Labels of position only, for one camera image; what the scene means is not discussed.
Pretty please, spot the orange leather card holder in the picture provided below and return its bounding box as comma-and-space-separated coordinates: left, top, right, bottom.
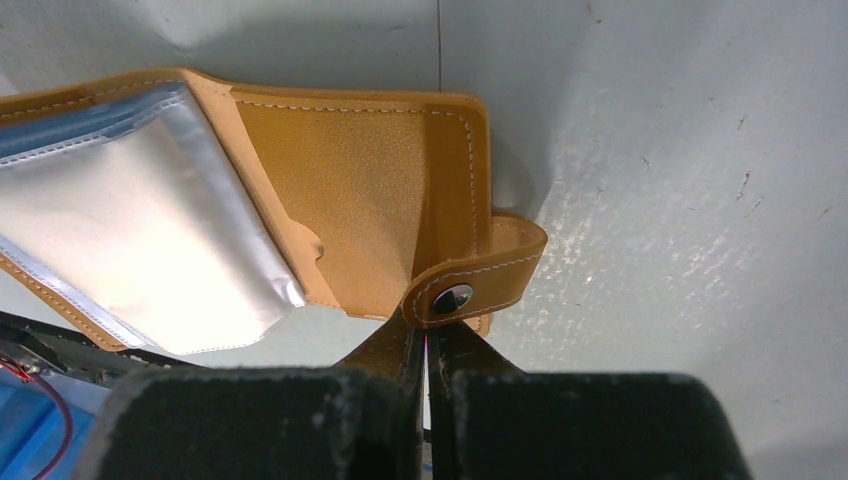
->
1, 68, 547, 355

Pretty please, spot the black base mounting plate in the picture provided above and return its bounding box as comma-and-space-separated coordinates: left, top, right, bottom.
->
1, 312, 205, 389

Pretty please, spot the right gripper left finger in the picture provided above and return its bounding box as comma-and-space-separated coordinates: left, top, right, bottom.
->
73, 314, 424, 479

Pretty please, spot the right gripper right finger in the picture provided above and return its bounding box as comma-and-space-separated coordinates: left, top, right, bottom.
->
427, 323, 751, 479

